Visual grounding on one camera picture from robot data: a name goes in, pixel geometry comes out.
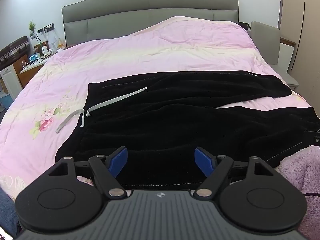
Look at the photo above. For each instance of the small green potted plant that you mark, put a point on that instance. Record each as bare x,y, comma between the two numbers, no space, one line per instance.
32,32

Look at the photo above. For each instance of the beige wardrobe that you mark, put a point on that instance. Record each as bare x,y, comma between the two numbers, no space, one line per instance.
300,24

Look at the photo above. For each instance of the fluffy pink blanket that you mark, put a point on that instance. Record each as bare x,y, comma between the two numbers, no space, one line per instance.
302,170

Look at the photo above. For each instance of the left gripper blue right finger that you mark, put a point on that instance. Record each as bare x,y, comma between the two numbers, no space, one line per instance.
205,161

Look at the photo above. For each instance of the grey chair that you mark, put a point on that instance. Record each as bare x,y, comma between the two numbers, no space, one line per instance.
267,40

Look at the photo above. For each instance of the white cabinet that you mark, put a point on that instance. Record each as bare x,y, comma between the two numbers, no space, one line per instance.
11,81

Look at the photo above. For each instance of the black pants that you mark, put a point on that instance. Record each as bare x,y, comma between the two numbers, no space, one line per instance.
180,111

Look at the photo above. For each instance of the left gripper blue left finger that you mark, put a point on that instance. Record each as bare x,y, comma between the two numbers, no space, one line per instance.
116,161

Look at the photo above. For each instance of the white pants drawstring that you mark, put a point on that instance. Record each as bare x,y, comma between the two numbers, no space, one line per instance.
87,113

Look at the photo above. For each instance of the pink floral duvet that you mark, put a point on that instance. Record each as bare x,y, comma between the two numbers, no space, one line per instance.
29,135

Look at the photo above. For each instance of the wooden nightstand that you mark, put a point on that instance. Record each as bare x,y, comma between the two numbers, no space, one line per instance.
25,70

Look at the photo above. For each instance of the grey upholstered headboard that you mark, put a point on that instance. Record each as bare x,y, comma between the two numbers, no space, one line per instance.
105,19

